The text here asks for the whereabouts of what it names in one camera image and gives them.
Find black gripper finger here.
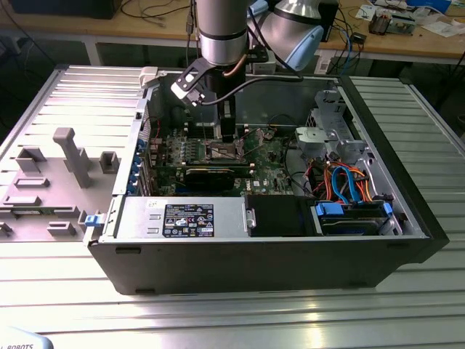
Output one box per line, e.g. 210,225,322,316
219,98,237,144

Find metal socket cover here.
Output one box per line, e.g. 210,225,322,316
238,127,270,156

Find black graphics card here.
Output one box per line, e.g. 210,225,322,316
155,159,255,193

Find green motherboard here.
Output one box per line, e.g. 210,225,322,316
145,121,295,197

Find pale grey case latch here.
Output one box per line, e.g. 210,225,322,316
139,66,161,89

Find wooden desk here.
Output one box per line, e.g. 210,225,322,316
0,0,465,66

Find grey metal drive cage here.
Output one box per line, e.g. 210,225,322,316
307,89,368,164

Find silver power supply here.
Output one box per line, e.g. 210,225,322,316
116,196,248,241

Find black PC case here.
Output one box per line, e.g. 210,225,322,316
86,67,450,296

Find hard disk in blue carrier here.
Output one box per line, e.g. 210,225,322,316
315,201,395,237

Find copper coil heat sink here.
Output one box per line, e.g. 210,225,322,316
368,9,392,36

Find black equipment box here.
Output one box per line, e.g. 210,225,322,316
10,0,117,21

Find grey parts rack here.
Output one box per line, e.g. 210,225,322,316
0,127,121,243

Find grey electronic module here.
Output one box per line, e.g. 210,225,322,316
390,14,417,37

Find blue cardboard box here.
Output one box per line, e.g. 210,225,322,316
405,0,452,9

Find white paper sheet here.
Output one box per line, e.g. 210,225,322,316
421,20,464,38

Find pale blue teach pendant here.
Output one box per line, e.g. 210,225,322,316
0,325,55,349

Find copper coloured curved cable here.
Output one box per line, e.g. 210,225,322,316
223,54,248,79

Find black camera cable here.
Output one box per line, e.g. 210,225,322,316
198,74,305,107

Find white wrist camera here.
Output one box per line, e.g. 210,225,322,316
248,46,277,76
170,57,205,107

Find black wire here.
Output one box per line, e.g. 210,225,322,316
283,140,313,197

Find grey metal bracket box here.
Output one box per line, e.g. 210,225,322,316
294,127,337,161

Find orange power wire bundle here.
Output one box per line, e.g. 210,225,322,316
308,159,375,204

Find blue data wire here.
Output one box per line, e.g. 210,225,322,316
331,164,361,205

